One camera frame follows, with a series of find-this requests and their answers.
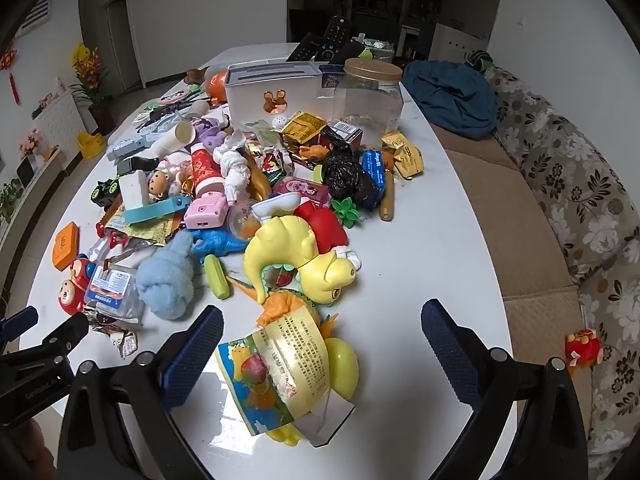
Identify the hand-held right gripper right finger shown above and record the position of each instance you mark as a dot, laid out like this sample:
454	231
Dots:
450	355

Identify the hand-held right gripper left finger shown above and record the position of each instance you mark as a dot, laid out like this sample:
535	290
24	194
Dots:
192	355

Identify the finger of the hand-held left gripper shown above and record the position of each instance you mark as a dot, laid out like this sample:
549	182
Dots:
62	337
17	322

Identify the printed paper wrapper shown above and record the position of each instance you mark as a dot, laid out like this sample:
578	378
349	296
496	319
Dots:
280	375

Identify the red doll toy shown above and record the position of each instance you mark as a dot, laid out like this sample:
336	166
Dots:
72	290

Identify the crumpled brown wrapper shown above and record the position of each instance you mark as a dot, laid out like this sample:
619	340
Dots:
117	337

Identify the clear packet with blue label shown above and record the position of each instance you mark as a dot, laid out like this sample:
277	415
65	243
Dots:
112	295

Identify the light blue plush toy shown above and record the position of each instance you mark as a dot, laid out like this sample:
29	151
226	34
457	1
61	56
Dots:
165	280

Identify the green oblong toy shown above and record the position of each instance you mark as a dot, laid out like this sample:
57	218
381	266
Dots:
217	277

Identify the orange plastic box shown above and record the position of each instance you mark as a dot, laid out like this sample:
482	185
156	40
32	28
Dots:
66	245

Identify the orange dinosaur toy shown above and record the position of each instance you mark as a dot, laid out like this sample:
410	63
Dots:
282	307

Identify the yellow green plastic egg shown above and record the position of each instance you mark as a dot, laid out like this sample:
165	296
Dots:
342	370

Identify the blue dinosaur toy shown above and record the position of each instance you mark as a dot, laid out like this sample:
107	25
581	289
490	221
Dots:
220	245

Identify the green potted plant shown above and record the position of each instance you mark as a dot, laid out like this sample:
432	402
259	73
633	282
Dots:
10	202

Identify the red plush toy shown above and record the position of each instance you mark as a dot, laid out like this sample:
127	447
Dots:
582	347

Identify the yellow green paper ticket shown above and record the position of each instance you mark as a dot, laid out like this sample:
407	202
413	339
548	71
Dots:
142	227

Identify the yellow dinosaur toy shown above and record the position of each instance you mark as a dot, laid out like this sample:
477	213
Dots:
285	250

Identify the green black toy car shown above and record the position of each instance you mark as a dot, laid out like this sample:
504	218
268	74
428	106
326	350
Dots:
106	192

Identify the white foam block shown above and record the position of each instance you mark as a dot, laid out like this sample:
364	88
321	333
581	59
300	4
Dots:
134	189

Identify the brown wooden stick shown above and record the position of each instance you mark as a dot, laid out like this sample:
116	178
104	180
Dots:
387	200

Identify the green plastic flower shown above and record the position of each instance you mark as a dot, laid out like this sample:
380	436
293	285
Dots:
346	212

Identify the small doll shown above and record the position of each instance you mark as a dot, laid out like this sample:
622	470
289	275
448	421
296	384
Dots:
162	180

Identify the red plastic toy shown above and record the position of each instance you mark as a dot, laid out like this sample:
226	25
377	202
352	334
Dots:
325	227

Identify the pink flower bunch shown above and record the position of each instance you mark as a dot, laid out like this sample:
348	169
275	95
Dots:
31	142

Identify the floral sofa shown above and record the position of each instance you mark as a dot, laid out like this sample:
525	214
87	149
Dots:
475	175

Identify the red patterned tube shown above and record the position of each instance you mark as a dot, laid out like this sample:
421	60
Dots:
206	170

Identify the yellow plastic potty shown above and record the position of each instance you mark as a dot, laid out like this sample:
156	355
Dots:
91	144

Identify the white crumpled tissue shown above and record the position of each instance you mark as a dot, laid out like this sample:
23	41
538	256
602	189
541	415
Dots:
235	165

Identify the pink printed case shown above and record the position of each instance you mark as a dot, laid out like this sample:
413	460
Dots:
302	191

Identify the blue snack packet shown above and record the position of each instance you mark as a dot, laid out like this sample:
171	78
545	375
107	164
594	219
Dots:
375	170

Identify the white slatted cabinet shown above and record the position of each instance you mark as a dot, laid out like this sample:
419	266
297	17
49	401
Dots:
57	125

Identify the yellow gold wrapper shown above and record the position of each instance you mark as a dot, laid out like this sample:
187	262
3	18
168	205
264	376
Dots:
407	157

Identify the grey toy gun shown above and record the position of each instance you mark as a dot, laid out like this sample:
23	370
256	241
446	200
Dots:
130	145

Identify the black plastic bag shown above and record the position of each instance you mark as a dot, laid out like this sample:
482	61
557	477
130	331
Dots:
347	177

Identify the paper cup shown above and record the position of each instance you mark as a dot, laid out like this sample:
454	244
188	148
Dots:
175	140

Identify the red black carton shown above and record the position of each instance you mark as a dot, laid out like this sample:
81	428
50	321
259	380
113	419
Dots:
345	135

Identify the white perforated ball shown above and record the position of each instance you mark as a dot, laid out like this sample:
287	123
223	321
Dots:
278	122

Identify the yellow snack package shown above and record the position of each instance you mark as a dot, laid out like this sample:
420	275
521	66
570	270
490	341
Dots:
305	127

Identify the yellow flower plant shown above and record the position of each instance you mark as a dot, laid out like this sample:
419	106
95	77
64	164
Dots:
87	75

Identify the blue cloth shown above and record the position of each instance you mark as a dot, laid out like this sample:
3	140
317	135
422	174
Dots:
450	97

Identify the red hanging decoration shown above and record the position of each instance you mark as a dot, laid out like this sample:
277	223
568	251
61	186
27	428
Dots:
9	62

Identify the clear jar with tan lid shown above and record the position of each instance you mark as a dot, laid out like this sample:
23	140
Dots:
367	97

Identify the white storage box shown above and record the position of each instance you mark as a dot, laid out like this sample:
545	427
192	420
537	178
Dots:
272	92

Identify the white door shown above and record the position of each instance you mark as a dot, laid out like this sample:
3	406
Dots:
122	42

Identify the air conditioner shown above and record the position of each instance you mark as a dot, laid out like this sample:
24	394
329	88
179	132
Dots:
36	12

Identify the black remote control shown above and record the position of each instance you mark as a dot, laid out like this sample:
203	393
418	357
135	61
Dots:
306	49
336	35

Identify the pink toy camera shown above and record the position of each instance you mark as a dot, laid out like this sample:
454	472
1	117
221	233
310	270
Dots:
205	212

